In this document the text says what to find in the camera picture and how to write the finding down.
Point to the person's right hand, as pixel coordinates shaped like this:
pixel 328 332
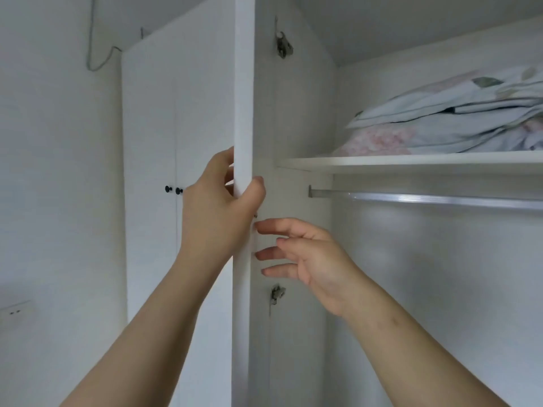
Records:
pixel 326 267

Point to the person's left hand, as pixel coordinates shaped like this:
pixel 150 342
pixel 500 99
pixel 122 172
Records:
pixel 208 216

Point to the person's right middle finger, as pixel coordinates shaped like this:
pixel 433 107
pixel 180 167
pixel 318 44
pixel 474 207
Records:
pixel 275 253

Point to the person's right thumb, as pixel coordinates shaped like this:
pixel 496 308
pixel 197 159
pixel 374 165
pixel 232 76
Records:
pixel 288 226

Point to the person's left thumb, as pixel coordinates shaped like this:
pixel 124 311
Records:
pixel 253 194

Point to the white wardrobe door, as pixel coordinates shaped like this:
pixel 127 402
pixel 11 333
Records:
pixel 245 101
pixel 203 101
pixel 148 165

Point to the person's left forearm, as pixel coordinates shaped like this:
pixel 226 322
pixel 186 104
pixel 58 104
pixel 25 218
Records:
pixel 161 330

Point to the person's right forearm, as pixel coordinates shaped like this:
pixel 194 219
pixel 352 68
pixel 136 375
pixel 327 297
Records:
pixel 407 356

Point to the metal door hinge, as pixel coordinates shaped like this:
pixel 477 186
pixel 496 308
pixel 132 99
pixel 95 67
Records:
pixel 283 45
pixel 277 294

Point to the white wardrobe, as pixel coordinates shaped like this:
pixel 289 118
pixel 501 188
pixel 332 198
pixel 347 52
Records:
pixel 381 258

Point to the closed white wardrobe door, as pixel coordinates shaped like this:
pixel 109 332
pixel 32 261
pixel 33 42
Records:
pixel 203 101
pixel 148 165

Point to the pink floral folded bedding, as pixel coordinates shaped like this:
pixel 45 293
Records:
pixel 381 141

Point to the white wardrobe shelf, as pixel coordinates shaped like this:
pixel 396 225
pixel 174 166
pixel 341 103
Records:
pixel 403 162

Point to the light blue leaf-print folded bedding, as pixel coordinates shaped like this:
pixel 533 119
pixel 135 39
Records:
pixel 445 101

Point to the silver clothes hanging rail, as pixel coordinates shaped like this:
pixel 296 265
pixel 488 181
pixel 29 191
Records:
pixel 424 198

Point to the white wall socket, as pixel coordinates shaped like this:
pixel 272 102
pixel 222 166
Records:
pixel 17 313

